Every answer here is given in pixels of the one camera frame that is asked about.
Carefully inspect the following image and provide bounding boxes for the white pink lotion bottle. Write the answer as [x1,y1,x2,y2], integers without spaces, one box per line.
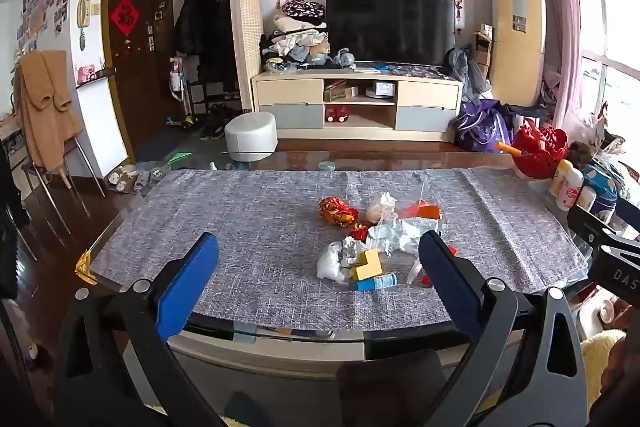
[556,167,585,212]

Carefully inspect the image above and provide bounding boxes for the yellow table corner guard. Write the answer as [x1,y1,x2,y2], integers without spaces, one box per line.
[75,252,101,285]

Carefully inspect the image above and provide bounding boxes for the brown wooden door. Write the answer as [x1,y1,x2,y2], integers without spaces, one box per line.
[101,0,176,148]

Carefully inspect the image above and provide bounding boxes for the red gold foil ball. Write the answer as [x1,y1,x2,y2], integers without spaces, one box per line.
[319,197,360,229]

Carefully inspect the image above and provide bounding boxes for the window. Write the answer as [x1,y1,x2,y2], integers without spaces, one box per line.
[565,0,640,132]

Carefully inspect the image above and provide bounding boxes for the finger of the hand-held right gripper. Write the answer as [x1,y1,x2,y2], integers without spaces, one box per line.
[567,205,623,248]
[617,198,640,222]

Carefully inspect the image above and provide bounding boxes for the child's scooter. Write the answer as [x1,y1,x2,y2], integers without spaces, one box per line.
[166,57,198,130]

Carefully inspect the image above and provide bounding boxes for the round white stool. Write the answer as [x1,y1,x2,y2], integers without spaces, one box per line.
[224,112,278,164]

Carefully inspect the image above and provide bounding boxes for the blue patterned tin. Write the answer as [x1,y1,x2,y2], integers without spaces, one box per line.
[582,164,621,220]

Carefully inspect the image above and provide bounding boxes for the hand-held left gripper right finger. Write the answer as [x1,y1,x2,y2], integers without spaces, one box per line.
[419,231,588,427]

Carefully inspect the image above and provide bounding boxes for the white tissue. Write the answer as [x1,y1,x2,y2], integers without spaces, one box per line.
[366,193,398,225]

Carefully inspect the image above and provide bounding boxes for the orange toy block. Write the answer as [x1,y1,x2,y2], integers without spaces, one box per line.
[400,203,442,220]

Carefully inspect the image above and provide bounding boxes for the cream standing air conditioner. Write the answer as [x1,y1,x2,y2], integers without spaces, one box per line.
[490,0,547,108]

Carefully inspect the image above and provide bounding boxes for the beige grey television cabinet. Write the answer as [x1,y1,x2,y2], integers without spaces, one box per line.
[250,67,463,142]

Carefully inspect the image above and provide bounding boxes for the clear plastic wrapper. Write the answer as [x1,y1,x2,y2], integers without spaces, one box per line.
[405,257,426,285]

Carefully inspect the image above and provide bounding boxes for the blue capped tube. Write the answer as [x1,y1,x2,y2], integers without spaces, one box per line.
[354,273,398,293]

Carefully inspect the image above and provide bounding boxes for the red diamond door paper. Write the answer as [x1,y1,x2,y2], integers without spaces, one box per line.
[111,0,141,38]

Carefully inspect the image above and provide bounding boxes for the pile of clothes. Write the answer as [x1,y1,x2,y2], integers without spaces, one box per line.
[260,0,331,72]

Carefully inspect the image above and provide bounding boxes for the cream fluffy cloth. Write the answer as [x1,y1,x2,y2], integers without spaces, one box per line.
[580,331,626,408]

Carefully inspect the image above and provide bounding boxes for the rattan folding screen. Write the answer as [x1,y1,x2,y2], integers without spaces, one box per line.
[229,0,265,110]

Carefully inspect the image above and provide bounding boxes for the black hanging coats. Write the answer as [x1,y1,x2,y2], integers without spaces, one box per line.
[174,0,237,94]

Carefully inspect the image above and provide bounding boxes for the grey woven table cloth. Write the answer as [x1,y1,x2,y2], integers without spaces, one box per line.
[90,168,588,333]

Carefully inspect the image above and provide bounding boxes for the cream wall intercom phone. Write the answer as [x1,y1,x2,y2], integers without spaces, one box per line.
[76,0,101,52]

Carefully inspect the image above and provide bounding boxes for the purple bag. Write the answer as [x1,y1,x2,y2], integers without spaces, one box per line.
[452,99,513,152]

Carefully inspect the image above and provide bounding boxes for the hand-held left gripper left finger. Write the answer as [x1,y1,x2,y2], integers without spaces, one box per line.
[54,232,236,427]

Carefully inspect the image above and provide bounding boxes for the white plastic bag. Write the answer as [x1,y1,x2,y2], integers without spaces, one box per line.
[316,237,371,285]

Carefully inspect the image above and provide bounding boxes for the metal frame chair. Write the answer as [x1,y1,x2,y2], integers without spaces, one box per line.
[12,57,106,233]

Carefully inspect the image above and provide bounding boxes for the yellow lotion bottle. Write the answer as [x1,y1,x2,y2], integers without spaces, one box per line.
[549,159,573,198]

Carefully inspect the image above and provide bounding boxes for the yellow foam block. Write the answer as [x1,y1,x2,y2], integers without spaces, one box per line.
[350,249,383,282]

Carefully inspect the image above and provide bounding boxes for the dark shoes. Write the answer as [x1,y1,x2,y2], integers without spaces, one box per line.
[200,103,242,141]

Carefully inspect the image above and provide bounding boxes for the white board easel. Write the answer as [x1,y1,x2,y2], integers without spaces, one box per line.
[75,77,131,180]

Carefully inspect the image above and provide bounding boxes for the pair of slippers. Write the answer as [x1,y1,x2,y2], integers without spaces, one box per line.
[107,166,151,192]

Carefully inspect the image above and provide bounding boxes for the stacked cardboard boxes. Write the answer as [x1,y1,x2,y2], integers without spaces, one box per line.
[472,24,496,80]

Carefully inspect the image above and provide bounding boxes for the tan coat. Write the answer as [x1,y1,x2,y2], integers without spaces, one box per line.
[14,51,83,172]

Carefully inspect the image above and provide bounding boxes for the black television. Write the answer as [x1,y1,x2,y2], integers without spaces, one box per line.
[325,0,457,68]

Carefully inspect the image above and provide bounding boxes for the grey white paper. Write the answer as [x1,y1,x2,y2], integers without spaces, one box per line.
[367,217,443,255]

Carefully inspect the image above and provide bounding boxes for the flat cardboard box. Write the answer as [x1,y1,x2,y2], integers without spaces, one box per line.
[322,79,358,102]

